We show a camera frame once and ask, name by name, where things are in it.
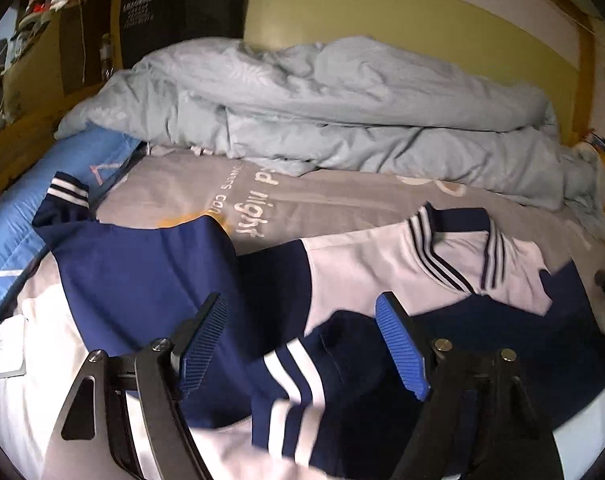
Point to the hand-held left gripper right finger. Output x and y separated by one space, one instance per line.
402 340

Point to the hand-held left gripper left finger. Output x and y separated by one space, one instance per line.
202 345

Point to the navy and white polo shirt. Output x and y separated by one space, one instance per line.
132 270

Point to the white tag card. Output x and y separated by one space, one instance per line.
5 345

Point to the blue pillow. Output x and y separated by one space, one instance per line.
27 220

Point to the grey duvet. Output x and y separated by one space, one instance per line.
332 110

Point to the clear plastic bottle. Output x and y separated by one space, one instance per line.
107 60

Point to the wooden bed frame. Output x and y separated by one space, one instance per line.
584 85

